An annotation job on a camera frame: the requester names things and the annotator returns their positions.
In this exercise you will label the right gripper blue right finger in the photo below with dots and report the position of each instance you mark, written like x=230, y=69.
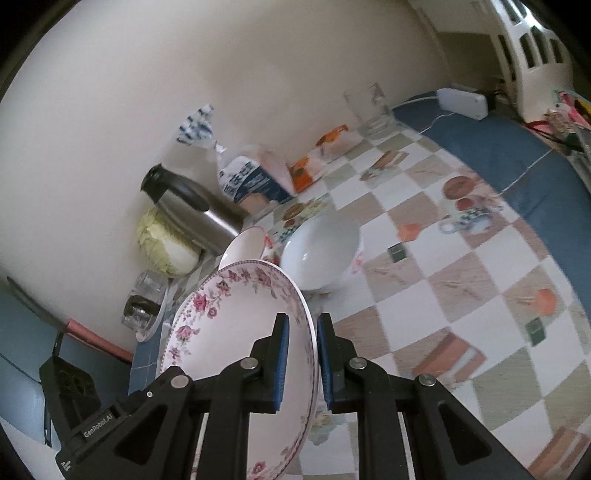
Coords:
x=407, y=428

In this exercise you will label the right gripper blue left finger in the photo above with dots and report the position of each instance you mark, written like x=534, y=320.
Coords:
x=180, y=428

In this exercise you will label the floral round plate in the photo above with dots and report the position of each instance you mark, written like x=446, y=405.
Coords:
x=217, y=325

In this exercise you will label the large white bowl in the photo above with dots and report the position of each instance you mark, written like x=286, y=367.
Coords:
x=324, y=253

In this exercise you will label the strawberry red-rimmed bowl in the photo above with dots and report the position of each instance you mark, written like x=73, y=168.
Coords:
x=252, y=244

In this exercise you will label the white tray with glasses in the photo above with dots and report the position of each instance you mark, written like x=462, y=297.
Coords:
x=143, y=308

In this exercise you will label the napa cabbage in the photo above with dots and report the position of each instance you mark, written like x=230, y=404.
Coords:
x=167, y=250

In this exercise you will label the checkered tablecloth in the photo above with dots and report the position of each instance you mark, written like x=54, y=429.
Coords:
x=476, y=270

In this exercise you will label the stainless steel thermos jug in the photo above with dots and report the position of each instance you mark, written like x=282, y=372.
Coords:
x=191, y=209

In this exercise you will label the toast bread bag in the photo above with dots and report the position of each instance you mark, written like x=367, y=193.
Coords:
x=251, y=176

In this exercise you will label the orange snack packet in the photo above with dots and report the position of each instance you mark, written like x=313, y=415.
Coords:
x=305, y=172
x=337, y=143

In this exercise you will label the clear glass mug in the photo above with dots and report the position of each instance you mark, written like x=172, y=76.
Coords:
x=370, y=107

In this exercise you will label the white power strip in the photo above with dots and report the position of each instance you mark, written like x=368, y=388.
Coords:
x=469, y=104

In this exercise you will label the colourful items pile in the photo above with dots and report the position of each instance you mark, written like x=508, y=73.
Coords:
x=567, y=124

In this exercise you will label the white plastic chair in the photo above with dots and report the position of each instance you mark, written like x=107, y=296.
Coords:
x=535, y=64

